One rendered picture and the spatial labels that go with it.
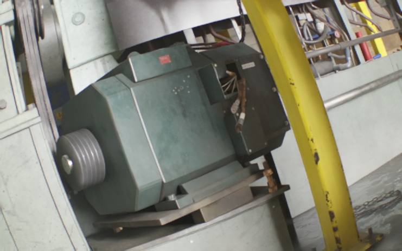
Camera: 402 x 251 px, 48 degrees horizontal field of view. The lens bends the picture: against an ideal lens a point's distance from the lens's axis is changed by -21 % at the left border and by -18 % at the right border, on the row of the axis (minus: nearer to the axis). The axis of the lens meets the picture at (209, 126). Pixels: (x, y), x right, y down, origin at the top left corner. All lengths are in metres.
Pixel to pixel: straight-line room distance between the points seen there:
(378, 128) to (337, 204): 1.34
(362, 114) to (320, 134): 1.27
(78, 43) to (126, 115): 0.87
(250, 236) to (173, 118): 0.49
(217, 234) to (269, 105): 0.55
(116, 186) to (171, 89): 0.37
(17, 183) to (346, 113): 1.81
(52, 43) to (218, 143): 0.95
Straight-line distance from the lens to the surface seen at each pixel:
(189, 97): 1.82
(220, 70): 1.83
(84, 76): 2.43
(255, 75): 2.04
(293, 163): 2.59
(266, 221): 1.89
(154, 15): 2.52
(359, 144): 2.83
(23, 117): 1.80
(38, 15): 1.97
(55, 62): 2.38
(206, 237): 1.81
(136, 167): 1.65
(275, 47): 1.60
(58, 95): 4.95
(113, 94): 1.67
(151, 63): 1.77
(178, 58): 1.84
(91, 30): 2.48
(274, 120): 2.05
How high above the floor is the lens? 0.60
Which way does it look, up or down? 1 degrees down
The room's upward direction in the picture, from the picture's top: 20 degrees counter-clockwise
